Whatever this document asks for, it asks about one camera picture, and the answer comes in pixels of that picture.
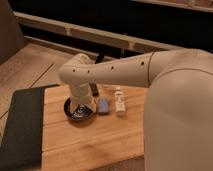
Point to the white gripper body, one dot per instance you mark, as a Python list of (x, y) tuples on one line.
[(81, 94)]

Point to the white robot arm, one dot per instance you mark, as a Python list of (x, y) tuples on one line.
[(178, 111)]

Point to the black rectangular block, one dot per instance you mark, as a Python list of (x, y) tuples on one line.
[(94, 89)]

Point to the dark ceramic bowl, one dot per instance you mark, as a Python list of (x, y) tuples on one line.
[(81, 113)]

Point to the small white bottle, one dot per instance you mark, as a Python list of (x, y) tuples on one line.
[(119, 100)]

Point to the dark grey mat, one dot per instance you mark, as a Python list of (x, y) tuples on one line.
[(22, 139)]

